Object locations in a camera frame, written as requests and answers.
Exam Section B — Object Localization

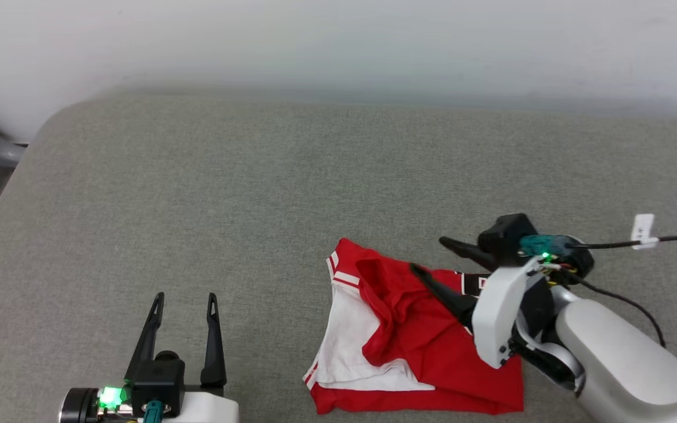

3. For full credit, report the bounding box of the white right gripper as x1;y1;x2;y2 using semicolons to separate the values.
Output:
410;236;551;370

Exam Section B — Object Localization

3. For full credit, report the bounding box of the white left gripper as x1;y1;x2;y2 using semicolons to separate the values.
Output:
59;292;240;423

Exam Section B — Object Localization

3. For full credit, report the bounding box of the white cable label tag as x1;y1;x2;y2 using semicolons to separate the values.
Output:
632;214;660;251

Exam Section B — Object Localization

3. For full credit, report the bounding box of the grey fabric sofa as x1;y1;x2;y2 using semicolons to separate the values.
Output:
0;87;677;423

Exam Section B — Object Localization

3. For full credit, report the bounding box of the red and white jersey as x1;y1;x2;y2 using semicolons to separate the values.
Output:
303;237;525;415

